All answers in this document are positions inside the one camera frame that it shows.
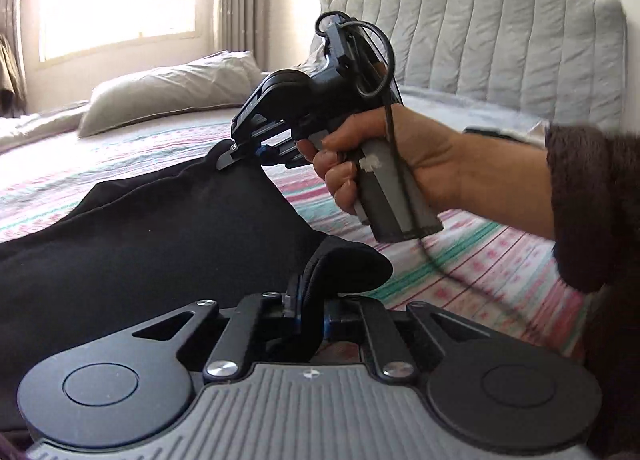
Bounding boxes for black pants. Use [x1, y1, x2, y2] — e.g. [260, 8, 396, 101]
[1, 142, 393, 432]

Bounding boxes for person right forearm sleeve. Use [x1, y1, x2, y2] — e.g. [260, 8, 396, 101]
[470, 122, 640, 460]

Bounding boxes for person right hand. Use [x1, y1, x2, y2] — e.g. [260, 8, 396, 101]
[297, 104, 463, 214]

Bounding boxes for grey pillow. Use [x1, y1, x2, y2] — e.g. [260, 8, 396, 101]
[78, 51, 264, 137]

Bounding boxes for patterned bedspread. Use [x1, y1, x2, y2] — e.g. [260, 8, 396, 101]
[1, 110, 590, 358]

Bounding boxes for grey quilted headboard cover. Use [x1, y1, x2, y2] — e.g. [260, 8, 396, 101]
[319, 0, 627, 129]

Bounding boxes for folded grey duvet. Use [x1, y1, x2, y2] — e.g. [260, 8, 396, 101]
[0, 101, 89, 154]

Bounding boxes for hanging khaki jacket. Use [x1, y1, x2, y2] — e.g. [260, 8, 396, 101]
[0, 34, 26, 118]

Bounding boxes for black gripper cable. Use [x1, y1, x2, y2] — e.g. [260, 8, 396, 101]
[314, 10, 582, 301]

